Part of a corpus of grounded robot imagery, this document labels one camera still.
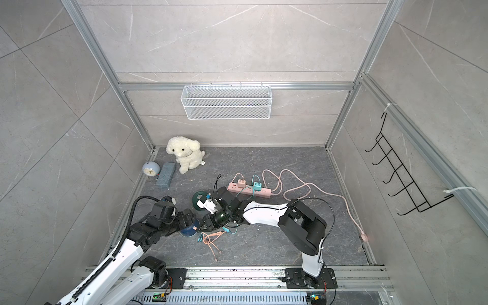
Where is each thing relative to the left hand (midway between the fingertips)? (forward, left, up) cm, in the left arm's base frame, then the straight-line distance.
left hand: (189, 215), depth 81 cm
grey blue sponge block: (+27, +19, -7) cm, 34 cm away
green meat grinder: (+9, -3, +2) cm, 10 cm away
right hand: (-7, -6, +1) cm, 9 cm away
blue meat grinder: (-7, -2, +1) cm, 7 cm away
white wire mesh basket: (+55, -14, +20) cm, 61 cm away
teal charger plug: (+16, -31, -4) cm, 35 cm away
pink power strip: (+16, -27, -8) cm, 32 cm away
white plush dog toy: (+33, +5, +7) cm, 34 cm away
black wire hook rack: (-5, -81, +22) cm, 85 cm away
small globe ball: (+29, +26, -2) cm, 39 cm away
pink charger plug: (+18, -23, -3) cm, 29 cm away
